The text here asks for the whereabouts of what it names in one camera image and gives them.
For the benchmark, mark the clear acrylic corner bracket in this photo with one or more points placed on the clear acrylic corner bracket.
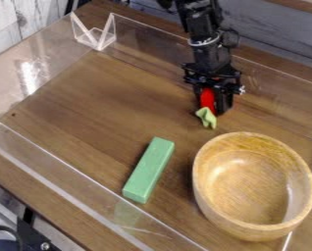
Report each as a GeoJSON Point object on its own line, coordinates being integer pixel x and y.
{"type": "Point", "coordinates": [98, 38]}

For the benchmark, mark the long green rectangular block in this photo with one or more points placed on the long green rectangular block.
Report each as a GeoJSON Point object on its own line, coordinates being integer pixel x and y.
{"type": "Point", "coordinates": [142, 180]}

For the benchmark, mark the wooden bowl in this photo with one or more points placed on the wooden bowl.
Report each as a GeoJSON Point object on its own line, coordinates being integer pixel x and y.
{"type": "Point", "coordinates": [252, 185]}

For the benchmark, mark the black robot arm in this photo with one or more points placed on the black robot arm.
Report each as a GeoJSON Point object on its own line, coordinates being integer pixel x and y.
{"type": "Point", "coordinates": [200, 17]}

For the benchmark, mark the clear acrylic tray wall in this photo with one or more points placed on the clear acrylic tray wall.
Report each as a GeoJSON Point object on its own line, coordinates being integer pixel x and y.
{"type": "Point", "coordinates": [80, 111]}

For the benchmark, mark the black metal clamp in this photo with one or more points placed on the black metal clamp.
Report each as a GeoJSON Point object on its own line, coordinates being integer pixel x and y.
{"type": "Point", "coordinates": [34, 240]}

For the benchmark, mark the red ball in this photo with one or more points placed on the red ball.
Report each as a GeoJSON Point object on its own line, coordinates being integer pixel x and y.
{"type": "Point", "coordinates": [208, 100]}

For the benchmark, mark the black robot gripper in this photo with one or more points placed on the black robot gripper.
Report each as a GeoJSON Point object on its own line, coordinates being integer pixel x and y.
{"type": "Point", "coordinates": [212, 71]}

